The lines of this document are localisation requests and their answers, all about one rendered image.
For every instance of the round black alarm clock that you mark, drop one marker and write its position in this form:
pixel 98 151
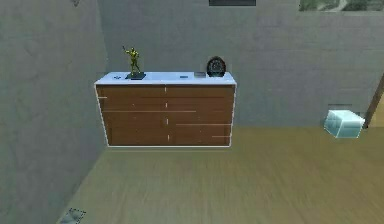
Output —
pixel 216 66

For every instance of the brown chest of drawers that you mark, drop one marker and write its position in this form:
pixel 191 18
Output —
pixel 166 113

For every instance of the small blue flat item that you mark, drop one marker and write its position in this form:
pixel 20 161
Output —
pixel 183 77

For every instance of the small grey flat box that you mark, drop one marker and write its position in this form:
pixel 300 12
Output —
pixel 199 74

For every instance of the golden figure statue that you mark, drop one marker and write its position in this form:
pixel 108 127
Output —
pixel 134 63

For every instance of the small dark blue item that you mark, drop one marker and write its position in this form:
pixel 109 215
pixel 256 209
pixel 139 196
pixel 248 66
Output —
pixel 117 77

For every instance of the pale blue glass bin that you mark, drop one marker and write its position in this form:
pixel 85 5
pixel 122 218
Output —
pixel 343 124

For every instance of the grey cloth on floor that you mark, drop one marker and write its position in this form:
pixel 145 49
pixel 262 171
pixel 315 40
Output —
pixel 72 216

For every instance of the window with green view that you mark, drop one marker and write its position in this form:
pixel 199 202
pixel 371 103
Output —
pixel 340 4

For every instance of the brown room door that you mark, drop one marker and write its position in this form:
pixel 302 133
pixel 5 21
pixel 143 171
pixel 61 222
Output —
pixel 375 103

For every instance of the dark framed wall picture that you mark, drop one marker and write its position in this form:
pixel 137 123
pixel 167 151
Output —
pixel 232 2

